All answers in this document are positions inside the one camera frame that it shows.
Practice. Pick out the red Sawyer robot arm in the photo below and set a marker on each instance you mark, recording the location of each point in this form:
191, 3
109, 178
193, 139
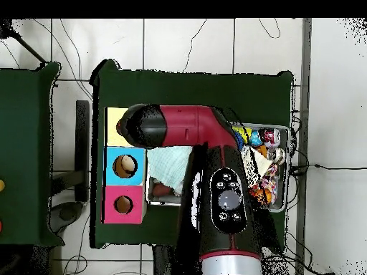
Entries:
186, 126

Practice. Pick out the wooden three-hole box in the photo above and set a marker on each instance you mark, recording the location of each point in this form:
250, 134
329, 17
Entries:
137, 174

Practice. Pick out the shallow mesh bin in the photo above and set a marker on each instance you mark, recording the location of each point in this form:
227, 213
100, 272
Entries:
282, 200

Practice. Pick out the black upright bar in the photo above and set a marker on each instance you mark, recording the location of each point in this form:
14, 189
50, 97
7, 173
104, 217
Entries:
82, 143

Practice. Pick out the mint green waffle cloth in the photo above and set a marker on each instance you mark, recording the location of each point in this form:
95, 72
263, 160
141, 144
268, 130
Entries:
166, 163

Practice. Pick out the dark green table cloth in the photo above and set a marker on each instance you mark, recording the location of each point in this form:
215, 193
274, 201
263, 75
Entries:
200, 88

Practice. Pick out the dark green side table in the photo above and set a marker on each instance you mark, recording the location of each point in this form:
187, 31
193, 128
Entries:
25, 143

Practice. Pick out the yellow foam wedge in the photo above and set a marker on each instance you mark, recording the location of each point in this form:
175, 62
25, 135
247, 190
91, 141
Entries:
246, 132

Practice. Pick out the cream waffle cloth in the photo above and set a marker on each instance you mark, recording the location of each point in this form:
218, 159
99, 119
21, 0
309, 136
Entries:
262, 163

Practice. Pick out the crushed soda can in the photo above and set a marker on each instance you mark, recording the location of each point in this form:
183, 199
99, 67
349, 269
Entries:
269, 137

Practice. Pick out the orange toy basketball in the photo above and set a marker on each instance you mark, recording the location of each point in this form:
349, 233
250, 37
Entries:
265, 196

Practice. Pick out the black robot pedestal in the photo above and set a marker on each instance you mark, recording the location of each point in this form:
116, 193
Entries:
160, 260

